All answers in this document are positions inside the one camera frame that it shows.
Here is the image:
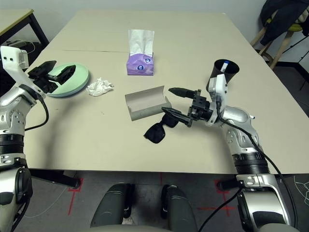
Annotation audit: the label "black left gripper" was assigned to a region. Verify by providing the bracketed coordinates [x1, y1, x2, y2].
[28, 60, 77, 94]

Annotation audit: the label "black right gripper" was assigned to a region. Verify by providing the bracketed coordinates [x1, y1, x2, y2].
[161, 87, 214, 128]

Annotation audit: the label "green round plate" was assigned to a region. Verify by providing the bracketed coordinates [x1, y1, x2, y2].
[45, 62, 90, 97]

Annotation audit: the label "grey glasses case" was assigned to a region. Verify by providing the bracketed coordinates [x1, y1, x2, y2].
[125, 85, 172, 122]

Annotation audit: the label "black sunglasses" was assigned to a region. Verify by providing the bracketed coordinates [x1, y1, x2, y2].
[144, 113, 181, 145]

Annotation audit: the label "purple tissue box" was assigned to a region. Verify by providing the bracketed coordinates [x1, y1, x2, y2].
[126, 53, 155, 77]

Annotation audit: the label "black plastic cup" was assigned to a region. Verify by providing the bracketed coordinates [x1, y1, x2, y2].
[206, 59, 240, 92]

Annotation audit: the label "beige side table black legs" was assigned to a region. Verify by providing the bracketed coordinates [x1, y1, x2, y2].
[0, 9, 50, 45]

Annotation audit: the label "white upright tissue sheet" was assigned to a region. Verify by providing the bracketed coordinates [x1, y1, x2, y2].
[127, 29, 155, 58]

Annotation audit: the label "black table foot bar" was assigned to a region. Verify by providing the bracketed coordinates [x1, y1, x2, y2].
[28, 169, 82, 189]
[217, 180, 242, 194]

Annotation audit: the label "grey robot right leg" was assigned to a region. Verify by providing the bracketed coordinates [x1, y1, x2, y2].
[161, 185, 198, 232]

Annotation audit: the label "grey robot leg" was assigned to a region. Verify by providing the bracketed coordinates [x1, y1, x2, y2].
[161, 185, 198, 232]
[90, 183, 133, 229]

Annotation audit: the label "wooden stool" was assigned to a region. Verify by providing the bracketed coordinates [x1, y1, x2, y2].
[250, 24, 309, 71]

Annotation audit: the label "grey robot left leg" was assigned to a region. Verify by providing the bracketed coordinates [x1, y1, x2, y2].
[90, 183, 133, 229]

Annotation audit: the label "grey robot torso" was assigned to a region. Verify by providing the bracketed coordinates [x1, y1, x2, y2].
[89, 223, 201, 232]

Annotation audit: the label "black jacket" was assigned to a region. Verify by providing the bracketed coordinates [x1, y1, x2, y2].
[260, 0, 309, 45]

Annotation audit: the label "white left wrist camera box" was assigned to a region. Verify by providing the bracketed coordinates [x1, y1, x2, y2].
[0, 45, 32, 90]

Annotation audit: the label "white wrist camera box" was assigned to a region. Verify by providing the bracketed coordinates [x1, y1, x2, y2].
[0, 45, 32, 90]
[208, 74, 229, 107]

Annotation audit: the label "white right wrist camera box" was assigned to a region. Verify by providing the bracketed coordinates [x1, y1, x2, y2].
[208, 74, 229, 107]

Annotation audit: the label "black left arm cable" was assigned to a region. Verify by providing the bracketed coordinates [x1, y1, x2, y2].
[24, 93, 50, 132]

